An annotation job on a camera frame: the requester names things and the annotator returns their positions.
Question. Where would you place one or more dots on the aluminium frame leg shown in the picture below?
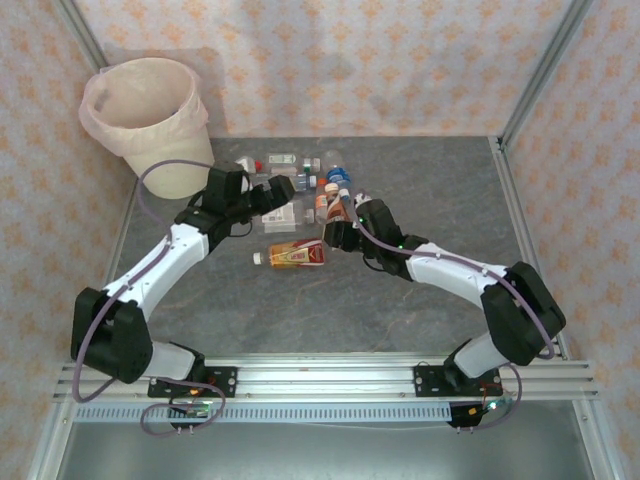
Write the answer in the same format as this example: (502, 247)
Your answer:
(597, 445)
(47, 450)

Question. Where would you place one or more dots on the aluminium table side rail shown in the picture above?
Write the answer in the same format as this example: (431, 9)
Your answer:
(515, 200)
(122, 235)

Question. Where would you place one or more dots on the orange label bottle orange cap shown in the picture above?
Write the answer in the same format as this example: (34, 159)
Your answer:
(321, 202)

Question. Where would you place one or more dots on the brown drink bottle white cap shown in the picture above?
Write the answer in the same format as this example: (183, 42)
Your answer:
(339, 210)

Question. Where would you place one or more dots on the grey metal sheet panel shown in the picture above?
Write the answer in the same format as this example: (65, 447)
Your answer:
(325, 455)

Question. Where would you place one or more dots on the clear bottle white label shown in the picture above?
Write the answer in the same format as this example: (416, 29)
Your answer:
(280, 216)

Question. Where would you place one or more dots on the small clear bottle red cap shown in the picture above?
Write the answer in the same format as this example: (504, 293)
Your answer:
(245, 163)

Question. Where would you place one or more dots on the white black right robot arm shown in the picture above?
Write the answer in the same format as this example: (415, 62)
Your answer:
(450, 275)

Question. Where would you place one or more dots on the white plastic waste bin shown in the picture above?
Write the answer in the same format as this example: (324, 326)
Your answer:
(175, 170)

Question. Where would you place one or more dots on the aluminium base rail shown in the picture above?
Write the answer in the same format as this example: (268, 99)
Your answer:
(325, 380)

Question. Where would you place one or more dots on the orange red label juice bottle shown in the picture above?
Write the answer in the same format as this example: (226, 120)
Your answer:
(295, 255)

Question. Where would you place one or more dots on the pink plastic bin liner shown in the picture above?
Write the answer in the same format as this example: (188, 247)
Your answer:
(145, 100)

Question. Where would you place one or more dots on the clear bottle blue cap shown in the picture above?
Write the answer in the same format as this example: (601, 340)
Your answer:
(306, 183)

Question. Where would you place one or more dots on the clear bottle blue label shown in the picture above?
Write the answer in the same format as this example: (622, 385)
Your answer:
(338, 175)

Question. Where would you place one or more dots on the clear bottle green label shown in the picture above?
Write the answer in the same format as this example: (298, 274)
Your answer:
(282, 159)

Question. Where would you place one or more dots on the aluminium frame post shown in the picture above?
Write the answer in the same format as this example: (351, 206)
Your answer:
(545, 65)
(82, 25)

